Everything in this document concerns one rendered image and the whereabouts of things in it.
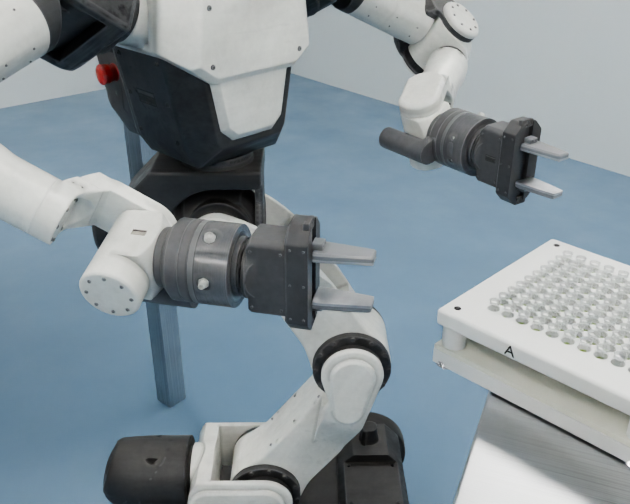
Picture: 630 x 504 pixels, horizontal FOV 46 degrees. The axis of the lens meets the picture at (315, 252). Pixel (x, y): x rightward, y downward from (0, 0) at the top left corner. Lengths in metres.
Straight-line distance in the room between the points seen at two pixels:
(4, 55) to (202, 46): 0.26
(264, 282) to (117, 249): 0.15
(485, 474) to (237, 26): 0.67
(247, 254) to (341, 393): 0.65
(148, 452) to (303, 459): 0.31
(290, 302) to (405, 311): 1.90
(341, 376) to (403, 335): 1.20
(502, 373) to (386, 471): 0.95
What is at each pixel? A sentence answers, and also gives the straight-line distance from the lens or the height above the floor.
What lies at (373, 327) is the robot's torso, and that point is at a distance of 1.35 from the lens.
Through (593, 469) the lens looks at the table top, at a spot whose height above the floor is 0.89.
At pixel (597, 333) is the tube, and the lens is 0.80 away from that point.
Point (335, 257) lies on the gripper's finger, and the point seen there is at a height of 1.05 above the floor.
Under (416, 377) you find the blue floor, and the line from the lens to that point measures 2.32.
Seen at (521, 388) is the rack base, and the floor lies 0.92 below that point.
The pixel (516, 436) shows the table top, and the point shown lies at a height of 0.89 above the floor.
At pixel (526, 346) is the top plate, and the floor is 0.97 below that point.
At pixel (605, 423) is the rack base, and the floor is 0.92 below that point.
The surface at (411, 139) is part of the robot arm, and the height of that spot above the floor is 1.02.
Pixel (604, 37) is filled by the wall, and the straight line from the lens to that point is 4.02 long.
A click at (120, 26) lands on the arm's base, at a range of 0.99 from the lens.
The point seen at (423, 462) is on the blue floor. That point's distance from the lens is 2.04.
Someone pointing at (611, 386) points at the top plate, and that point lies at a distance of 0.75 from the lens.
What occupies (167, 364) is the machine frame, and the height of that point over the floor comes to 0.15.
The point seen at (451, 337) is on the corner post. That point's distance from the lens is 0.83.
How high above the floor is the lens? 1.39
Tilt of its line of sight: 28 degrees down
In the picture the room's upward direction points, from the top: straight up
